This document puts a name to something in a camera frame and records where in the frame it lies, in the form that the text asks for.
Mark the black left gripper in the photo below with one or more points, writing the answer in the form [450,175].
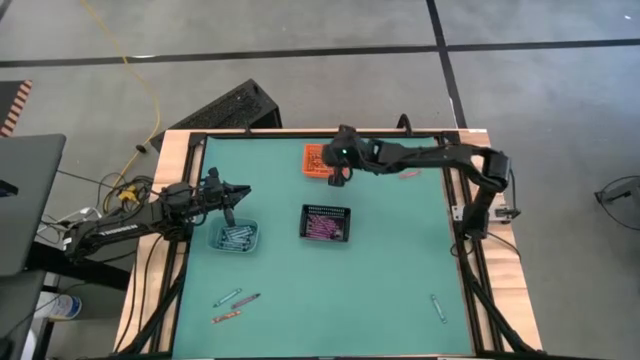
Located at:
[215,195]

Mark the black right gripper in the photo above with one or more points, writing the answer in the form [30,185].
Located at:
[350,152]

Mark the orange crayon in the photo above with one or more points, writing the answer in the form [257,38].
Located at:
[226,316]
[410,174]

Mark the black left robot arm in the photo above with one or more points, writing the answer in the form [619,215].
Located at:
[125,227]

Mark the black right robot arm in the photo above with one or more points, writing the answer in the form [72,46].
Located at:
[450,157]

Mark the orange plastic basket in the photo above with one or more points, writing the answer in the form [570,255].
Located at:
[312,172]

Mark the black plastic basket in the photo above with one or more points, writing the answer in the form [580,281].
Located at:
[302,222]

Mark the black perforated metal case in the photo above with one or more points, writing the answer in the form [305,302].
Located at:
[225,112]

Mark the black floor plug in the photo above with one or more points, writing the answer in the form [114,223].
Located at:
[141,148]

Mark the yellow connector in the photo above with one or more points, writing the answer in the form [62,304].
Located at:
[127,194]

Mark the white power strip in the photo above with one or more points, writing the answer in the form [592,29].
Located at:
[75,217]

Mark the black desk base bar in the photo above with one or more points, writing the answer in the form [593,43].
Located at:
[75,265]

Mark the white blue bottle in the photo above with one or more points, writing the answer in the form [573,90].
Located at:
[62,306]

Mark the grey desk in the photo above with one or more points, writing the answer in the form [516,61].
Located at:
[25,200]

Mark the orange black striped mat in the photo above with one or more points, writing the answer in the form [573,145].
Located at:
[17,105]

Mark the grey panel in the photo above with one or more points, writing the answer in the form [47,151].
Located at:
[17,310]

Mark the black aluminium table frame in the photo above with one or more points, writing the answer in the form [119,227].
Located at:
[275,134]

